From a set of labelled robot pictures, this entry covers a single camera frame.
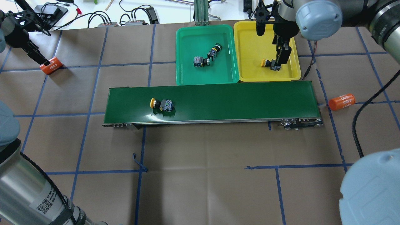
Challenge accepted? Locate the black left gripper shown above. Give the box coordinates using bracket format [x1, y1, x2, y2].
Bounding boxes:
[3, 11, 51, 66]

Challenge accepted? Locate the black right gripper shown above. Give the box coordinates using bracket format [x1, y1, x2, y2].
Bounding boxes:
[254, 0, 299, 71]

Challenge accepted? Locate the yellow push button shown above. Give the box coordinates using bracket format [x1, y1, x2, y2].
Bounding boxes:
[150, 98, 175, 112]
[260, 59, 281, 71]

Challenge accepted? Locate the green push button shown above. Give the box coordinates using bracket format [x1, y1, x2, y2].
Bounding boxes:
[207, 43, 222, 61]
[193, 56, 211, 68]

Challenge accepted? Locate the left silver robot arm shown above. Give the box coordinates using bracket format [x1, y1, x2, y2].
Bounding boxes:
[0, 11, 108, 225]

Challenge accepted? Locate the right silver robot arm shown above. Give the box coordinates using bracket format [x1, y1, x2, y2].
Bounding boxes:
[251, 0, 399, 225]

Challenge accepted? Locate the yellow plastic tray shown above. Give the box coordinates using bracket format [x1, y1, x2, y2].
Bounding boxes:
[234, 21, 302, 82]

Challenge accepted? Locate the green conveyor belt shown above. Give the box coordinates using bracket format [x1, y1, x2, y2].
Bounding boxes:
[103, 81, 324, 129]

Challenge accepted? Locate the green plastic tray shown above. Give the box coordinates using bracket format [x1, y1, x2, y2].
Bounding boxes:
[176, 24, 239, 85]

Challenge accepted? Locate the black power adapter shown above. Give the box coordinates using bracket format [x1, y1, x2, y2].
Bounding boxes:
[145, 6, 159, 24]

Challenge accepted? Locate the aluminium frame post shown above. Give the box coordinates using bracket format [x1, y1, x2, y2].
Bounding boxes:
[194, 0, 210, 26]

